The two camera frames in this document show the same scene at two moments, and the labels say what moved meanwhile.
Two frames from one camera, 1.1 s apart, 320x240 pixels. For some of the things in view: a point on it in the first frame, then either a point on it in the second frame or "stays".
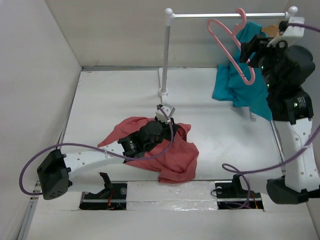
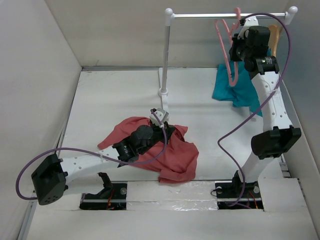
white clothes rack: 169,15 stays
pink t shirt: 173,159 stays
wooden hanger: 271,31 stays
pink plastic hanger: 235,35 -> 230,31
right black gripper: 259,45 -> 234,56
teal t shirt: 229,86 stays
